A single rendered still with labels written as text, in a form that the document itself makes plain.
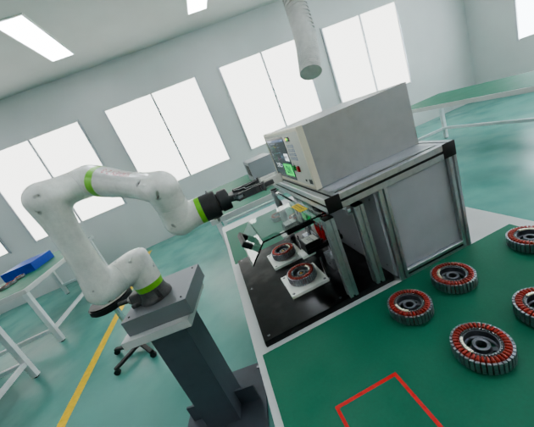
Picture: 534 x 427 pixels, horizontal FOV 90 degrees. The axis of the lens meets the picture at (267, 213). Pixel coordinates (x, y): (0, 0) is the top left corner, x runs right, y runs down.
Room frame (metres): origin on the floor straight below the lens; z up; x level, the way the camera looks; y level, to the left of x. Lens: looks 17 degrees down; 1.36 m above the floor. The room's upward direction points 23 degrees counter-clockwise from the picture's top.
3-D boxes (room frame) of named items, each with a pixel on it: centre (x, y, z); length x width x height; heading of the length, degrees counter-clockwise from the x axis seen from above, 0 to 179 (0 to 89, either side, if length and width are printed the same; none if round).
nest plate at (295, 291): (0.91, -0.03, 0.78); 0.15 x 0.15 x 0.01; 7
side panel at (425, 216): (0.76, -0.46, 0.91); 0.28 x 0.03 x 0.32; 97
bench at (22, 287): (3.68, 3.25, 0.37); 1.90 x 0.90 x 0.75; 7
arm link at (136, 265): (1.17, 0.64, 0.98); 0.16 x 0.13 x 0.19; 140
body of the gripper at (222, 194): (0.93, 0.09, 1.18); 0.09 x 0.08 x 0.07; 98
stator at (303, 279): (0.91, -0.03, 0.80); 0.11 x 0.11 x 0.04
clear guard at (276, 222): (0.85, -0.05, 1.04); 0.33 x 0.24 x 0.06; 97
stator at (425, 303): (0.60, -0.27, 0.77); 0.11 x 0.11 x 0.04
